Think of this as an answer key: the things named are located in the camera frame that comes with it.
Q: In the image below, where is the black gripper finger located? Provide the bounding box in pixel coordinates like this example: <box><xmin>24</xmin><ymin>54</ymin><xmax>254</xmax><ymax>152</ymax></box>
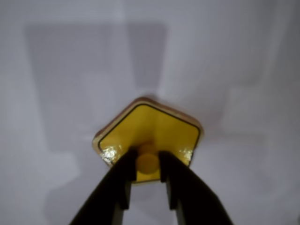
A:
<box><xmin>160</xmin><ymin>151</ymin><xmax>235</xmax><ymax>225</ymax></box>
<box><xmin>69</xmin><ymin>149</ymin><xmax>138</xmax><ymax>225</ymax></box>

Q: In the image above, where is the yellow pentagon puzzle piece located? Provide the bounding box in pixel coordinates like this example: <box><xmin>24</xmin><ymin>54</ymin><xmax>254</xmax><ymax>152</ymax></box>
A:
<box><xmin>91</xmin><ymin>96</ymin><xmax>204</xmax><ymax>186</ymax></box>

